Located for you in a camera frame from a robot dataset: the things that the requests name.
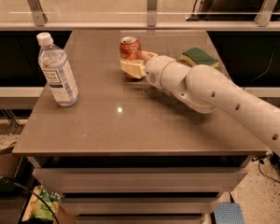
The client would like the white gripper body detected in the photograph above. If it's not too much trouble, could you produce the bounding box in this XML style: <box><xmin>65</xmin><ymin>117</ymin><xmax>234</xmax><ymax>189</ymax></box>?
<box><xmin>145</xmin><ymin>56</ymin><xmax>190</xmax><ymax>91</ymax></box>

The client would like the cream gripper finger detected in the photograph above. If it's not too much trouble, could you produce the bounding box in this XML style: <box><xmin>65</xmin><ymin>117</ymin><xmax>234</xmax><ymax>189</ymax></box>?
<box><xmin>142</xmin><ymin>50</ymin><xmax>158</xmax><ymax>62</ymax></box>
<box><xmin>119</xmin><ymin>60</ymin><xmax>145</xmax><ymax>79</ymax></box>

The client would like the red coke can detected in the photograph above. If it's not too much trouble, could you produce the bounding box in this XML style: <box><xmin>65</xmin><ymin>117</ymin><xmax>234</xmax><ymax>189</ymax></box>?
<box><xmin>119</xmin><ymin>35</ymin><xmax>144</xmax><ymax>79</ymax></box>

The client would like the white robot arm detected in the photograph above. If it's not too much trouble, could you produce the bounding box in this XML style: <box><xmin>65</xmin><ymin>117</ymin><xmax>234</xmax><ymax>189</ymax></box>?
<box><xmin>119</xmin><ymin>51</ymin><xmax>280</xmax><ymax>157</ymax></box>

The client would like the green and yellow sponge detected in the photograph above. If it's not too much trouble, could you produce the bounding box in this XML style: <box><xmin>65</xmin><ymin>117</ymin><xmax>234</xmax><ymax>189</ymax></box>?
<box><xmin>180</xmin><ymin>48</ymin><xmax>219</xmax><ymax>67</ymax></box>

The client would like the clear plastic water bottle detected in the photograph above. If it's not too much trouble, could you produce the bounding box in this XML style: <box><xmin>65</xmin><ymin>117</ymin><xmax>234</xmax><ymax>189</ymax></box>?
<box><xmin>36</xmin><ymin>32</ymin><xmax>79</xmax><ymax>106</ymax></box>

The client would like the grey drawer cabinet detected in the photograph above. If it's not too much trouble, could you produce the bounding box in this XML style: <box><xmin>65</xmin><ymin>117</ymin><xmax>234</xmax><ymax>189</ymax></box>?
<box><xmin>14</xmin><ymin>30</ymin><xmax>265</xmax><ymax>224</ymax></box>

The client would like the metal glass railing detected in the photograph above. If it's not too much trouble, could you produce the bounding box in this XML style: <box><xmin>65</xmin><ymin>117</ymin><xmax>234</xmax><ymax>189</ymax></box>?
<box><xmin>0</xmin><ymin>0</ymin><xmax>280</xmax><ymax>31</ymax></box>

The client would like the blue textured pad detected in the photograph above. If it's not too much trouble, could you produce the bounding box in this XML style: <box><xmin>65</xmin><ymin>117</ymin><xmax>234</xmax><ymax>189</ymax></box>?
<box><xmin>213</xmin><ymin>203</ymin><xmax>245</xmax><ymax>224</ymax></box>

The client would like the green snack bag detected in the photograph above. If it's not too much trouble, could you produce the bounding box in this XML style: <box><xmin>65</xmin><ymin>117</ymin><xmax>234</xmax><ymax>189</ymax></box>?
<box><xmin>21</xmin><ymin>185</ymin><xmax>61</xmax><ymax>224</ymax></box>

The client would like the black cable on left floor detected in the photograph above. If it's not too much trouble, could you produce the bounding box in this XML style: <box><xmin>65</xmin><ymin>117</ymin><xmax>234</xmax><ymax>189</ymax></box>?
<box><xmin>0</xmin><ymin>175</ymin><xmax>61</xmax><ymax>224</ymax></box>

